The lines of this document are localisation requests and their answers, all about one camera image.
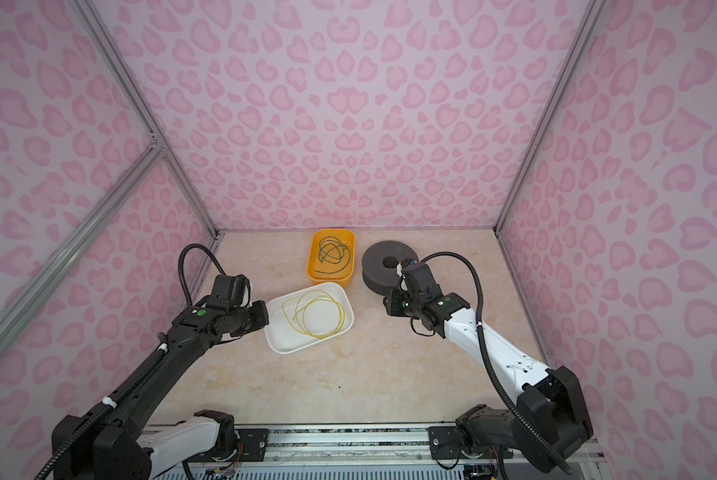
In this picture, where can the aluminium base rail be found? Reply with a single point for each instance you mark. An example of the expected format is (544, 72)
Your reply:
(357, 451)

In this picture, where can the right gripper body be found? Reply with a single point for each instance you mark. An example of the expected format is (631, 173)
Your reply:
(407, 305)

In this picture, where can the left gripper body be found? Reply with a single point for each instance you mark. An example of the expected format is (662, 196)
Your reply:
(247, 319)

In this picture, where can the aluminium frame post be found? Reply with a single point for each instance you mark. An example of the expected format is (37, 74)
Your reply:
(595, 15)
(89, 17)

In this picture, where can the aluminium diagonal frame bar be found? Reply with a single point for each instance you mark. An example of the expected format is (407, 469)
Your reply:
(15, 317)

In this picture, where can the white plastic tray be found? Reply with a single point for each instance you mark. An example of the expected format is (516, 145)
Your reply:
(307, 317)

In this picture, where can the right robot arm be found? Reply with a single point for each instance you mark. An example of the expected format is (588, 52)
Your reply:
(545, 417)

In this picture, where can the yellow plastic tray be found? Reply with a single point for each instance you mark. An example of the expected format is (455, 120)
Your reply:
(332, 256)

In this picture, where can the dark grey cable spool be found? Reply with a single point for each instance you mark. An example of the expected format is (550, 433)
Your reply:
(381, 265)

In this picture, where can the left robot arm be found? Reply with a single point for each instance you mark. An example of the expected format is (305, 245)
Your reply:
(105, 442)

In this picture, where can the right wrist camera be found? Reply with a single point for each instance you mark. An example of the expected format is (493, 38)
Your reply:
(415, 277)

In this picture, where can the aluminium frame post left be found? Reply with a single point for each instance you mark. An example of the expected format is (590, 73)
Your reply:
(89, 17)

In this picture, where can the aluminium frame post right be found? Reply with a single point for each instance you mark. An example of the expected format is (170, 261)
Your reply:
(595, 15)

